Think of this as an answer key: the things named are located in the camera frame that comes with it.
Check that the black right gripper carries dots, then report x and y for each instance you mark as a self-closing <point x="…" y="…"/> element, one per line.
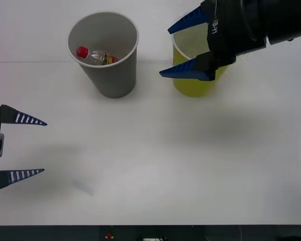
<point x="230" y="30"/>

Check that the clear bottle with red cap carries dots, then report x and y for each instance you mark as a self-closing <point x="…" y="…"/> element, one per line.
<point x="95" y="56"/>

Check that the black robot torso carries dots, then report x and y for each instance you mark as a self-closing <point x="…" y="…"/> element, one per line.
<point x="40" y="233"/>

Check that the red round button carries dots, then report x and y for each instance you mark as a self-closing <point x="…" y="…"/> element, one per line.
<point x="109" y="236"/>

